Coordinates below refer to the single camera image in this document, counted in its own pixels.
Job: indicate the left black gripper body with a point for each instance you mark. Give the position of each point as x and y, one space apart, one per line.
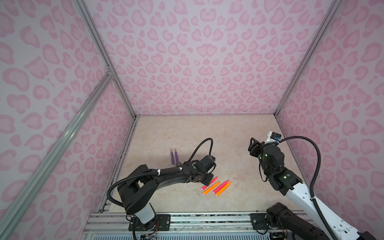
206 177

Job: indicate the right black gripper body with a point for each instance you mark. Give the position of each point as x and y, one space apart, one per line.
265 166

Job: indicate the pink marker pen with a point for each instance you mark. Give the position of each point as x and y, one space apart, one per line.
220 187
212 181

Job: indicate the purple marker pen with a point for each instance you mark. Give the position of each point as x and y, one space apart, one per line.
176 156
172 157

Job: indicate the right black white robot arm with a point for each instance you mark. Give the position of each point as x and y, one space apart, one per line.
327 224

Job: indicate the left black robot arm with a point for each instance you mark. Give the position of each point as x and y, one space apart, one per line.
133 193

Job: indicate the orange marker pen left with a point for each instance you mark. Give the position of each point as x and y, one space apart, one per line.
206 191

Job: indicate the orange marker pen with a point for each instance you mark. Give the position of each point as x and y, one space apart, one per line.
223 188
206 191

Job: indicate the orange marker pen right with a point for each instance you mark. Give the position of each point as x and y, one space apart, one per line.
223 188

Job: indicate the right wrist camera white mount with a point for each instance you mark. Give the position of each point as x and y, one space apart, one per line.
273 138

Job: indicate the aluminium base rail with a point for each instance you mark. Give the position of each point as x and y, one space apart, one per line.
189 226

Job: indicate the aluminium frame corner post left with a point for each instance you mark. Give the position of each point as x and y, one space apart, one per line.
91 27

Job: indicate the aluminium frame strut left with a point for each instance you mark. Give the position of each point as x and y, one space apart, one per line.
21 204

